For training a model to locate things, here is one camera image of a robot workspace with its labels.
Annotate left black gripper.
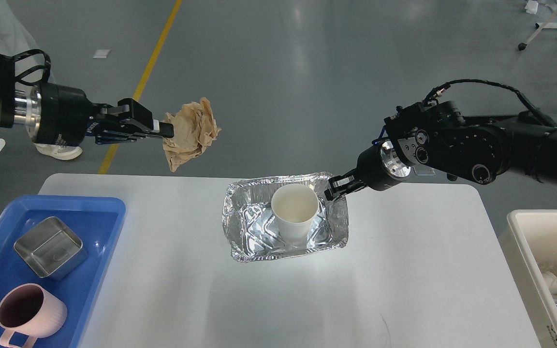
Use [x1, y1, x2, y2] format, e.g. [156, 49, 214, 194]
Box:
[15, 82, 175, 145]

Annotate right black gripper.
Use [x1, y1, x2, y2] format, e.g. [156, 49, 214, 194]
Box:
[323, 140, 412, 201]

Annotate white paper cup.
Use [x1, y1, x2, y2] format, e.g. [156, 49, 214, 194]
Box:
[270, 184, 319, 245]

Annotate brown paper ball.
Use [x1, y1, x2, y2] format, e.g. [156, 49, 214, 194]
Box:
[162, 97, 221, 173]

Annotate aluminium foil tray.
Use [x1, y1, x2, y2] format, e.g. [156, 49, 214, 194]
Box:
[222, 172, 349, 262]

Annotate square stainless steel container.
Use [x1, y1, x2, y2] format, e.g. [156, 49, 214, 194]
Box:
[14, 216, 88, 281]

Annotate pink ribbed mug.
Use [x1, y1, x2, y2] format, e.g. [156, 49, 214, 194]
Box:
[0, 283, 68, 348]

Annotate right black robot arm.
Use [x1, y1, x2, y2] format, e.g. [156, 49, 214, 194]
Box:
[324, 79, 557, 201]

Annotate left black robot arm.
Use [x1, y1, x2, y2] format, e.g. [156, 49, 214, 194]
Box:
[0, 49, 174, 147]

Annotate clear floor plate right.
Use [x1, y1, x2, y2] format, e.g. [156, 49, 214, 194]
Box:
[412, 165, 436, 176]

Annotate person in light trousers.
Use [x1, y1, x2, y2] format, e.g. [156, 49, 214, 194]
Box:
[0, 0, 83, 160]

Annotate blue plastic tray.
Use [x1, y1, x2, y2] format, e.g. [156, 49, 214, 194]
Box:
[0, 195, 126, 348]

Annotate white plastic bin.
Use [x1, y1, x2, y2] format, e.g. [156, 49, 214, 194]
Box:
[498, 210, 557, 348]

